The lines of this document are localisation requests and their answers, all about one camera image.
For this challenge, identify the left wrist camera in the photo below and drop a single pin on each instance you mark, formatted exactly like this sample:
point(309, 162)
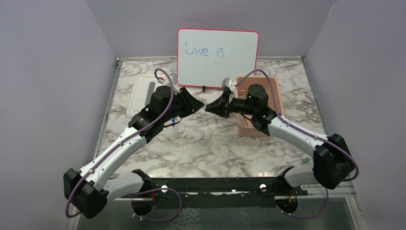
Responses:
point(165, 82)

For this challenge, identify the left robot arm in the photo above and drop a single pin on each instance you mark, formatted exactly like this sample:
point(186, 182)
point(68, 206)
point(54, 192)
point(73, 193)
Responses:
point(86, 189)

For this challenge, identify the white plastic bin lid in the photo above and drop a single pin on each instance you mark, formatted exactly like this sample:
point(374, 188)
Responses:
point(143, 87)

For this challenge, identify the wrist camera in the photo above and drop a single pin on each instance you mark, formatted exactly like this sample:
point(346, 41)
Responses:
point(229, 85)
point(165, 82)

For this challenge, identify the black base frame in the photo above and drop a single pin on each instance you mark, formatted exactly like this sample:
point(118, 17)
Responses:
point(212, 192)

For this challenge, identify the pink-framed whiteboard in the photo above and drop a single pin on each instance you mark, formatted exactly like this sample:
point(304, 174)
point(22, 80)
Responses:
point(207, 56)

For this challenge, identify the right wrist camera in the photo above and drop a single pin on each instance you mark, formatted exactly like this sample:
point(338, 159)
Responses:
point(229, 85)

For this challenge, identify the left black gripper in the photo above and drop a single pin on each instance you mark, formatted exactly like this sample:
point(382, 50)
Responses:
point(194, 103)

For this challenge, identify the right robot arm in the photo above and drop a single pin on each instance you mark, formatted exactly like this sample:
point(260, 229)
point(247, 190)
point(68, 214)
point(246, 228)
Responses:
point(331, 162)

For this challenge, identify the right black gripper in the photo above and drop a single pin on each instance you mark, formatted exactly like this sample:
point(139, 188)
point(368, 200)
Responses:
point(222, 107)

